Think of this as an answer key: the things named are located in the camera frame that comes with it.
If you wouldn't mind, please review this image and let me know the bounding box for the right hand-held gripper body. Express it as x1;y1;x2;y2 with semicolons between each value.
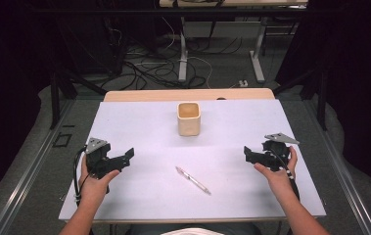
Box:
251;132;301;172

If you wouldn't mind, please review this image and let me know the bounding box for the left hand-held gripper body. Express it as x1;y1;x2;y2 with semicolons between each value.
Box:
84;137;126;180

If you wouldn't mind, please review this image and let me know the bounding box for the silver pen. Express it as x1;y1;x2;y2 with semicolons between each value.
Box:
174;165;212;196

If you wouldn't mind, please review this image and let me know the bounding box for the beige square pen holder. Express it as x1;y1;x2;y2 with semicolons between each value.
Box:
176;101;202;137

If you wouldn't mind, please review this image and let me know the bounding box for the person's right hand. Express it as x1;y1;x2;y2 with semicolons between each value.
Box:
253;145;299;197

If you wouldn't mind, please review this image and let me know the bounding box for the person's left hand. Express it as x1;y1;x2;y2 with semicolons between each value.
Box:
78;153;121;208

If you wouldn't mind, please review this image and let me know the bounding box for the white table mat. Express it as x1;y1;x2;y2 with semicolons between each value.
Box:
58;99;327;221

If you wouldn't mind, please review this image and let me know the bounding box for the black metal stand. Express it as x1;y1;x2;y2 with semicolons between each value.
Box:
272;67;331;131
47;67;109;130

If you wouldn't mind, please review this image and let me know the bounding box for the person's clothing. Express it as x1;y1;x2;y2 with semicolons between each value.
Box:
125;222;262;235

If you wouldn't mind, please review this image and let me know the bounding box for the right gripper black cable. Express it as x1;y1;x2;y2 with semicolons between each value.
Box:
269;148;301;201

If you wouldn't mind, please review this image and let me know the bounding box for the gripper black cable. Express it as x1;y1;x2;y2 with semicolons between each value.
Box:
269;148;301;201
72;146;91;208

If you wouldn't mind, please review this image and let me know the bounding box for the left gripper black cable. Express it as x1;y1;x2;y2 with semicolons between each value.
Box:
72;146;91;208

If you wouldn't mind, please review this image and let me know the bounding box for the tangle of floor cables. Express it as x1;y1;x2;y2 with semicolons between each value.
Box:
101;16;245;91

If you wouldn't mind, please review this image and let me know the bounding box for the white desk frame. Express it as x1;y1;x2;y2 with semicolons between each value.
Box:
159;0;308;84

